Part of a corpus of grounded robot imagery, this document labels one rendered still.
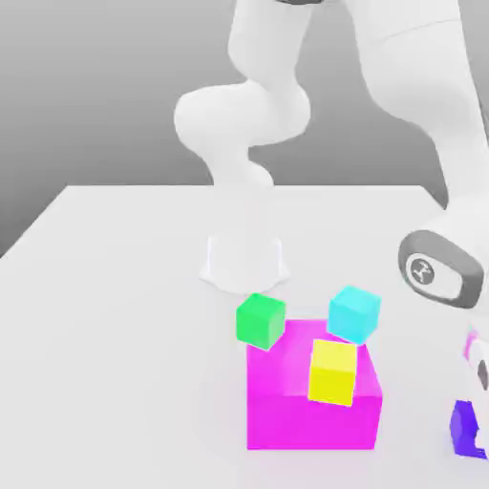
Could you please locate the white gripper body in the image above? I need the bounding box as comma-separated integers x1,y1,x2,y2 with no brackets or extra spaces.
472,390,489,425

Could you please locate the small purple cube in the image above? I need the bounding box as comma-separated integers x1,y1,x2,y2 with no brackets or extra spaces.
449,399,489,460

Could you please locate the small yellow cube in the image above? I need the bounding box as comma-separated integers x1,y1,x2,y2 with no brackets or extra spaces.
308,338,358,408

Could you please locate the small cyan cube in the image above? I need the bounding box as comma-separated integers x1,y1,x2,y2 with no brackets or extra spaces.
327,285,382,346

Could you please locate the small green cube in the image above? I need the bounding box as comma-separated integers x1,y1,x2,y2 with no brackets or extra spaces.
235,292,287,351

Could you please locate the large magenta box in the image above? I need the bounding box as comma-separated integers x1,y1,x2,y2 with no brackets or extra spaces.
246,318,384,451

